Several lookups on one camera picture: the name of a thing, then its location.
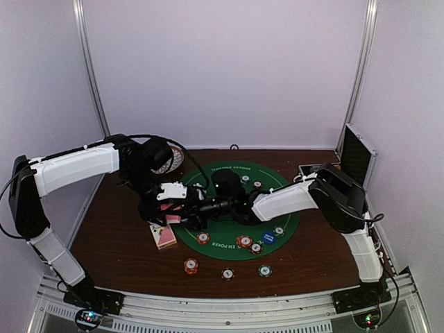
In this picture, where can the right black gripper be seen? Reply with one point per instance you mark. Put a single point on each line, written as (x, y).
(196, 218)

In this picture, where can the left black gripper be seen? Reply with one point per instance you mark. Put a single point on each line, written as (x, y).
(152, 211)

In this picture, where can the red-backed card stack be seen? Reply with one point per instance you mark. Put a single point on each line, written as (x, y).
(171, 208)

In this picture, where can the red tan 5 chip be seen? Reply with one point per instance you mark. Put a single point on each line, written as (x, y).
(203, 238)

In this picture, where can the red-backed playing card deck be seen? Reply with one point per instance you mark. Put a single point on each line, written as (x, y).
(163, 236)

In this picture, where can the red tan 5 chips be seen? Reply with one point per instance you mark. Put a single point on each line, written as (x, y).
(244, 241)

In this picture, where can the red tan chip stack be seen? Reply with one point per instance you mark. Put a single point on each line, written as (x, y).
(191, 266)

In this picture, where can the blue small blind button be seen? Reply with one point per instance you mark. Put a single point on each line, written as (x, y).
(268, 238)

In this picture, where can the green 20 chip stack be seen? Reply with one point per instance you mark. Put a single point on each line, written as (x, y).
(265, 271)

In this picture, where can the single red-backed playing card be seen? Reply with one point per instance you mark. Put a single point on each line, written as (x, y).
(173, 219)

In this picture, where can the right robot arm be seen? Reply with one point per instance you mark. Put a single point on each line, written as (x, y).
(340, 199)

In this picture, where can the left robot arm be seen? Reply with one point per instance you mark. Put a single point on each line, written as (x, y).
(33, 179)

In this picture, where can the floral patterned saucer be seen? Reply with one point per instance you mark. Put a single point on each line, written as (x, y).
(173, 163)

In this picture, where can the round green poker mat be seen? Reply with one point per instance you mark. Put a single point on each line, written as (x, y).
(224, 230)

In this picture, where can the aluminium poker chip case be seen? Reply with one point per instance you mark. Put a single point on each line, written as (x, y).
(356, 161)

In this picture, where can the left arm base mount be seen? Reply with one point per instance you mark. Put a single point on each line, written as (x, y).
(93, 311)

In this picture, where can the aluminium front rail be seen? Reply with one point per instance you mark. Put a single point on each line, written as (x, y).
(310, 312)

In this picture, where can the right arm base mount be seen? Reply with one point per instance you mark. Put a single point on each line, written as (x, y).
(365, 306)

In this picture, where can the left aluminium frame post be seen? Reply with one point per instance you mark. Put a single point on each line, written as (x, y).
(81, 25)

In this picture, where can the aluminium frame post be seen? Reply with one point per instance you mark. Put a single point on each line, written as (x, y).
(364, 54)
(81, 25)

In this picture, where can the right aluminium frame post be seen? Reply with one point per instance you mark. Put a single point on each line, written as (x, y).
(364, 54)

